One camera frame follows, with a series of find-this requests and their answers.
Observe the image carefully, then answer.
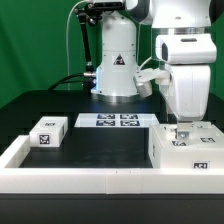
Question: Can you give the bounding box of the grey thin cable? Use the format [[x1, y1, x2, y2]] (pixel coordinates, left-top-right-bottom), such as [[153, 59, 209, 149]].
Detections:
[[65, 0, 88, 92]]

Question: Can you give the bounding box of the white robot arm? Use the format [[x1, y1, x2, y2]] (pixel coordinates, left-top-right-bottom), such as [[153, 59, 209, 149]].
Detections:
[[86, 0, 224, 138]]

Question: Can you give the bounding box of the white U-shaped fence frame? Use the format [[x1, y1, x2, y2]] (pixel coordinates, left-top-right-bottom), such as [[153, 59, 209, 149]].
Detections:
[[0, 135, 224, 194]]

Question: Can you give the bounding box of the white cabinet door panel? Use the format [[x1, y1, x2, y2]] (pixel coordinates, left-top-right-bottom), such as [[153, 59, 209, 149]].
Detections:
[[159, 124, 190, 147], [189, 122, 224, 147]]

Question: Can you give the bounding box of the white cabinet top block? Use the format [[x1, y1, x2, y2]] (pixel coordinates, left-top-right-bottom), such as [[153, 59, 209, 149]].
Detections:
[[29, 116, 68, 147]]

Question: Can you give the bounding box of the white cabinet body box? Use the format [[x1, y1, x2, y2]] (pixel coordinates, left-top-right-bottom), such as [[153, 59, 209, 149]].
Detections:
[[148, 124, 224, 169]]

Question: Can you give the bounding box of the white marker base plate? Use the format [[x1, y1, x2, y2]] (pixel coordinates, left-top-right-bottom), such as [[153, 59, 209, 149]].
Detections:
[[75, 113, 159, 128]]

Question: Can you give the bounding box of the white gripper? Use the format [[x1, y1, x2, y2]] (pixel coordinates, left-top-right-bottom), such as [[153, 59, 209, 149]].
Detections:
[[156, 33, 217, 140]]

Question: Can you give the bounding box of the black cable bundle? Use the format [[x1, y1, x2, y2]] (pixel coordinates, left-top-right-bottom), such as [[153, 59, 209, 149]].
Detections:
[[47, 73, 95, 92]]

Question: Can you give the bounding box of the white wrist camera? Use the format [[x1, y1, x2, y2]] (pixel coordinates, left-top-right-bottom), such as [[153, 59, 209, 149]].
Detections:
[[133, 68, 170, 98]]

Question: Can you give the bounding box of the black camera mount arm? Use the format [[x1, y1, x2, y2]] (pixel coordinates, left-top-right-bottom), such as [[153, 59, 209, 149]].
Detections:
[[74, 3, 108, 88]]

